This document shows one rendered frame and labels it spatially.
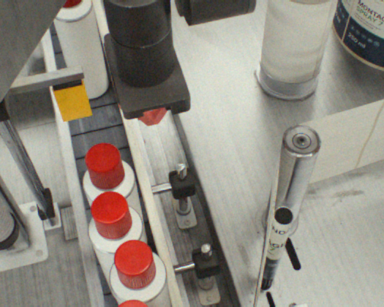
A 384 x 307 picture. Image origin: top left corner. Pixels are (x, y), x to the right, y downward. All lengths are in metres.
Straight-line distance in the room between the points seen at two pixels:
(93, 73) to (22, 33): 0.47
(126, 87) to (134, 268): 0.17
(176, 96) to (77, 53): 0.25
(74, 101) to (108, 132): 0.24
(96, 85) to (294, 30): 0.28
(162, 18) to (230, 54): 0.39
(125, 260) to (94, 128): 0.35
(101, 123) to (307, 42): 0.30
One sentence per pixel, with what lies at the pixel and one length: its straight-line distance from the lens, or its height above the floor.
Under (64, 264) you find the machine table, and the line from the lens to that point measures 0.79.
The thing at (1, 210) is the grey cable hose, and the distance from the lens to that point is 0.49.
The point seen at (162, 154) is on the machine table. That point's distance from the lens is 0.84.
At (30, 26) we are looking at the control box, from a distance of 0.35.
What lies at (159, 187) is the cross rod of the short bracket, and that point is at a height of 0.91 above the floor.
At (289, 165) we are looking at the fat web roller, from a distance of 0.59.
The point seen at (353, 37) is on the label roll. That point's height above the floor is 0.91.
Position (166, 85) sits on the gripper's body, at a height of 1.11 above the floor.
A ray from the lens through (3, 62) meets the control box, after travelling 0.33.
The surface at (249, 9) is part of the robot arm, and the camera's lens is 0.52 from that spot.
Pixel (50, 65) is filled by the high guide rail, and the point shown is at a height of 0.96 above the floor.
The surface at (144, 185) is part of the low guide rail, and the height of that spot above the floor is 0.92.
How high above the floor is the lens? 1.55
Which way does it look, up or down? 59 degrees down
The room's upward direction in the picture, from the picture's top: 1 degrees counter-clockwise
